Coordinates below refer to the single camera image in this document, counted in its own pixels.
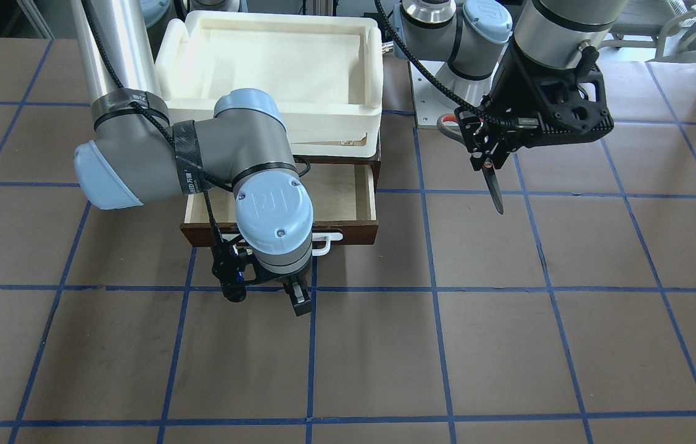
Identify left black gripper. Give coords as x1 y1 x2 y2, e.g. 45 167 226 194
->
456 43 546 170

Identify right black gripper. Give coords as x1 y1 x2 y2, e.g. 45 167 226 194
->
252 259 313 317

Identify orange grey handled scissors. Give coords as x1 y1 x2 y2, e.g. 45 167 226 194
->
436 113 504 215

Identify wooden drawer with white handle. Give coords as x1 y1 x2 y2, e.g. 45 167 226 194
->
180 163 378 247

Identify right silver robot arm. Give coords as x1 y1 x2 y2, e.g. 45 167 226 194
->
72 1 314 316

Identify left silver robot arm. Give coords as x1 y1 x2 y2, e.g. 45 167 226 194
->
387 1 626 171

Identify dark wooden drawer cabinet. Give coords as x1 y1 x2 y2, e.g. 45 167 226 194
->
284 113 380 163

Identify white plastic tray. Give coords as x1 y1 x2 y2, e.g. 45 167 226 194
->
154 11 384 129

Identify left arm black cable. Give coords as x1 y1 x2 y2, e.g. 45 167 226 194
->
374 0 509 124

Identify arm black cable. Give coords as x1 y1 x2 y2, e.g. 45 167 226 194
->
374 0 509 124
80 0 312 247

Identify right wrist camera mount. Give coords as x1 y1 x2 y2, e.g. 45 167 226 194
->
212 239 247 303

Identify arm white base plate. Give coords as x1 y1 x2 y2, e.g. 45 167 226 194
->
408 60 497 130

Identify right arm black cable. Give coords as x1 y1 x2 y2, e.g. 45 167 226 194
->
80 0 312 247

